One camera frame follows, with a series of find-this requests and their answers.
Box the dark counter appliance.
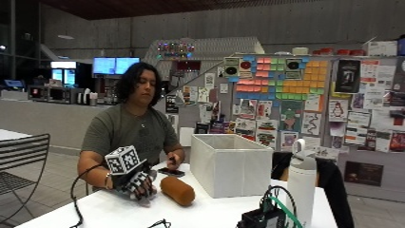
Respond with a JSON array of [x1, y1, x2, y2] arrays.
[[29, 85, 86, 105]]

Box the long black glove cable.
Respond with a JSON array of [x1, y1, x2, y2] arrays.
[[69, 163, 107, 228]]

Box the thin black cable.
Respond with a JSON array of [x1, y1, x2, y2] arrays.
[[147, 218, 172, 228]]

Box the white cube with black markers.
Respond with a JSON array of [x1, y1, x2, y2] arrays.
[[105, 144, 142, 176]]

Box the grey notice board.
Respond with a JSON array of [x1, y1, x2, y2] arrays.
[[219, 54, 405, 154]]

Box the white penguin poster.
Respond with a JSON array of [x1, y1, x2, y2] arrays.
[[328, 99, 350, 124]]

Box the black smartphone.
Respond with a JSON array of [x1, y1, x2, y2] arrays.
[[158, 166, 188, 179]]

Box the blue lit monitor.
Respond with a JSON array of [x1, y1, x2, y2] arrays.
[[115, 56, 142, 76], [93, 57, 118, 76]]

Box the white fabric storage box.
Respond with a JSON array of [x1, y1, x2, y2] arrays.
[[190, 133, 275, 200]]

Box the white round container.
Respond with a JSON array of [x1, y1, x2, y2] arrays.
[[291, 47, 311, 57]]

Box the green picture poster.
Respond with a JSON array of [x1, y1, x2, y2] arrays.
[[279, 100, 306, 133]]

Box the dark framed sign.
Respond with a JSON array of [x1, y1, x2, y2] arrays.
[[343, 161, 386, 187]]

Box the green cable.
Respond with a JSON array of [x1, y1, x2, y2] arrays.
[[270, 196, 306, 228]]

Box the black electronics box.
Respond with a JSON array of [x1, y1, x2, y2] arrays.
[[236, 206, 290, 228]]

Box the lit drinks fridge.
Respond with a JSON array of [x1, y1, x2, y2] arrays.
[[50, 61, 79, 88]]

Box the white cardboard box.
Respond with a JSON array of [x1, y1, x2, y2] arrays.
[[367, 40, 399, 58]]

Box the row of red containers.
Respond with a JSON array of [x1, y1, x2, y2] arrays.
[[312, 47, 368, 57]]

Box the brown cylinder soft toy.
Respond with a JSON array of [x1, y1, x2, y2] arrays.
[[160, 176, 198, 207]]

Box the white waste bin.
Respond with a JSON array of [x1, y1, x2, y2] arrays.
[[179, 126, 196, 147]]

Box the group of coloured sticky notes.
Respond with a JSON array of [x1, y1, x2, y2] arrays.
[[234, 55, 331, 102]]

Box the the person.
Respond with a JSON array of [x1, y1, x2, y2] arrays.
[[77, 62, 188, 193]]

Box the black metal slatted chair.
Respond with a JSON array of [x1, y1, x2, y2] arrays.
[[0, 133, 53, 224]]

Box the black poster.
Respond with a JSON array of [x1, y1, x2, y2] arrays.
[[335, 59, 363, 94]]

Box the string of coloured lights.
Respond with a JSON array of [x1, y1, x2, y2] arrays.
[[156, 42, 196, 55]]

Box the grey service counter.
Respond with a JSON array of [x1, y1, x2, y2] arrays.
[[0, 97, 114, 150]]

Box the white water bottle with handle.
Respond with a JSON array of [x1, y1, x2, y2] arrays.
[[287, 138, 318, 228]]

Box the black looped cable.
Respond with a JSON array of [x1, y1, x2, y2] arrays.
[[259, 184, 299, 222]]

